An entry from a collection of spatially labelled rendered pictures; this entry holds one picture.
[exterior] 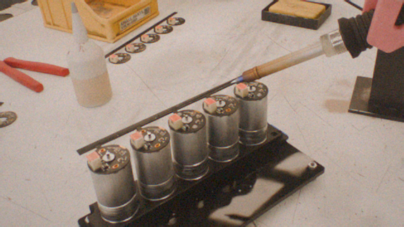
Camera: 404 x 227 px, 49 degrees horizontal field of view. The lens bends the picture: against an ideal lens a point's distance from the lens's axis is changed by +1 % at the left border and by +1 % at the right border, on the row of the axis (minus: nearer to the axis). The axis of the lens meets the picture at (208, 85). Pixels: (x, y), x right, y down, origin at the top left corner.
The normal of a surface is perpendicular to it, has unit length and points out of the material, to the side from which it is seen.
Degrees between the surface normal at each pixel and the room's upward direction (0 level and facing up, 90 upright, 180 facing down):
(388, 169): 0
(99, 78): 90
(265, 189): 0
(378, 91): 90
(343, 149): 0
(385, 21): 99
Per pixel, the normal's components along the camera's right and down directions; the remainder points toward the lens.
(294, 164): -0.05, -0.85
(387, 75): -0.39, 0.51
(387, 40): -0.21, 0.66
